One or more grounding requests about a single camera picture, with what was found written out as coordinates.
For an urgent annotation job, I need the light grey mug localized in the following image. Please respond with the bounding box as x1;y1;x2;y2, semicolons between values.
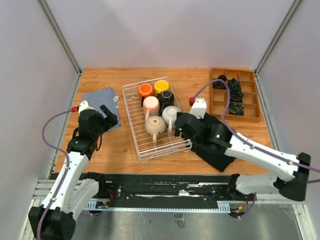
162;105;181;132

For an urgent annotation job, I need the beige stoneware mug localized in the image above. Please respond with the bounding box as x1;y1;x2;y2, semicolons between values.
144;116;166;144

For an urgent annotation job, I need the black faceted mug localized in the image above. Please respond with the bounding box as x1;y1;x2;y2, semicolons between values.
157;90;175;114

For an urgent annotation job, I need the white pink mug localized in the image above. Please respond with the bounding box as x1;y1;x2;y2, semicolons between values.
142;96;160;120

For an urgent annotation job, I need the orange mug black handle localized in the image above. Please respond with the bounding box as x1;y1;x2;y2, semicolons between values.
138;83;154;107

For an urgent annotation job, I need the yellow mug black handle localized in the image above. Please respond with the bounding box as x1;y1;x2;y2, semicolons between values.
153;80;170;97

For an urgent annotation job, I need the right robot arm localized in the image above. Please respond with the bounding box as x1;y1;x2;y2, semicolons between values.
175;112;311;202

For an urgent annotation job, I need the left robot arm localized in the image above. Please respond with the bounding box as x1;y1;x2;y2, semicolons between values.
28;100;118;240

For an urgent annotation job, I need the blue striped cloth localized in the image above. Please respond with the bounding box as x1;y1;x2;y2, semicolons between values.
81;87;121;131

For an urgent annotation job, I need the black cloth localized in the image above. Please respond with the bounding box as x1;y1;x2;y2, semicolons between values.
189;113;236;172

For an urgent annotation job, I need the rolled black tie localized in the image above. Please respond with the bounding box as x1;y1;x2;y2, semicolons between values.
229;89;244;103

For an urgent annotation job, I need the wooden compartment organizer box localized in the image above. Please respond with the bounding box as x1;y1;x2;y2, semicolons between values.
209;68;262;123

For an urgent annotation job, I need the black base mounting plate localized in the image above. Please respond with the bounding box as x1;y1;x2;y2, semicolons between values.
104;173;254;210

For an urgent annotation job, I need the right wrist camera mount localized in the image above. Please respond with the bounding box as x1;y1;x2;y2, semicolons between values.
189;97;207;119

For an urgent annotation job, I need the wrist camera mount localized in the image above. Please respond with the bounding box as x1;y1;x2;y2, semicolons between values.
71;100;94;114
189;97;207;119

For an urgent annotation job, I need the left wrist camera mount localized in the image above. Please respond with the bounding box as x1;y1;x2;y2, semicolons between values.
71;100;94;114

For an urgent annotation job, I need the white wire dish rack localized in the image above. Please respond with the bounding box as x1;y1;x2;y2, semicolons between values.
122;77;192;162

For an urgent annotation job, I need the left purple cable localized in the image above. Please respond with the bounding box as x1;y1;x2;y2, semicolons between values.
36;109;106;240

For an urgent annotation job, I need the aluminium rail frame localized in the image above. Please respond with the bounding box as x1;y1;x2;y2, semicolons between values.
32;178;307;213

